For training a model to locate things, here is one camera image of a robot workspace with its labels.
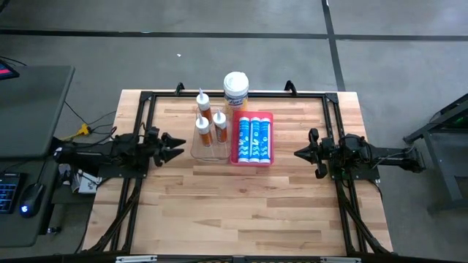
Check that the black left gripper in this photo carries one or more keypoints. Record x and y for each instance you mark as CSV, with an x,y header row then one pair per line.
x,y
148,149

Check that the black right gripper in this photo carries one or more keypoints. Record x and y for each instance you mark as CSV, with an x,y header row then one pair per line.
x,y
330,150

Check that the orange sealant tube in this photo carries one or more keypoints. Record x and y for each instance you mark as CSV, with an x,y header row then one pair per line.
x,y
221,133
204,137
204,109

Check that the blue silicone tube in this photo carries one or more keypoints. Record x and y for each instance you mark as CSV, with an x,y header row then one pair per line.
x,y
244,142
254,142
265,142

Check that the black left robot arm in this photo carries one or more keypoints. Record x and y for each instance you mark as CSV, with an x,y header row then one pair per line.
x,y
91,155

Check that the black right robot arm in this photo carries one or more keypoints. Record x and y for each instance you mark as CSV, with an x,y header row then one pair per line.
x,y
395,159

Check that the Lysol wipes canister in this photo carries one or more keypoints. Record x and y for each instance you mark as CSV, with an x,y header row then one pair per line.
x,y
235,85

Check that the clear plastic bin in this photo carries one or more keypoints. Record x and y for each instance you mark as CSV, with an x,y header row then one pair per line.
x,y
215,153

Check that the pink plastic bin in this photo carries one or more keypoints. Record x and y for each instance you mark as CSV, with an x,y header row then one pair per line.
x,y
252,113

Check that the small white box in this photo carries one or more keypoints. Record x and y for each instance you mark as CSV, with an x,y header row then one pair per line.
x,y
88,184

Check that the black metal stand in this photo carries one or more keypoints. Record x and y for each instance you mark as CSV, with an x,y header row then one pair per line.
x,y
444,175

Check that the dark grey desk shelf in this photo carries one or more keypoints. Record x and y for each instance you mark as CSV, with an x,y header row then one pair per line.
x,y
33,109

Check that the black computer mouse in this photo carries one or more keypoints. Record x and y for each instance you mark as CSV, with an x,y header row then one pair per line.
x,y
32,199

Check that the black desk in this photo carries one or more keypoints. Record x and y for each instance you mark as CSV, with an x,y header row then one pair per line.
x,y
36,233

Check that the backlit keyboard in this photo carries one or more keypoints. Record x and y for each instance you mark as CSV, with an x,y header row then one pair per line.
x,y
9,193

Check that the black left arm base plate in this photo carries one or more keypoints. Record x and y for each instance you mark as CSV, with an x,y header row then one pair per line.
x,y
124,174

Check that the black aluminium table frame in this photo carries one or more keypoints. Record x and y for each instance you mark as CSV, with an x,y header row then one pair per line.
x,y
164,95

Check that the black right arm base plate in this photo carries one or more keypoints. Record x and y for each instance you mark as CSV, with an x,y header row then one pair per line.
x,y
365,174

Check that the black frame clamp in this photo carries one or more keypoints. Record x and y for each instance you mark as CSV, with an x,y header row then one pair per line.
x,y
290,87
179,88

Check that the silver bracket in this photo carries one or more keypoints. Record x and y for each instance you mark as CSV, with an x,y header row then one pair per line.
x,y
340,260
136,259

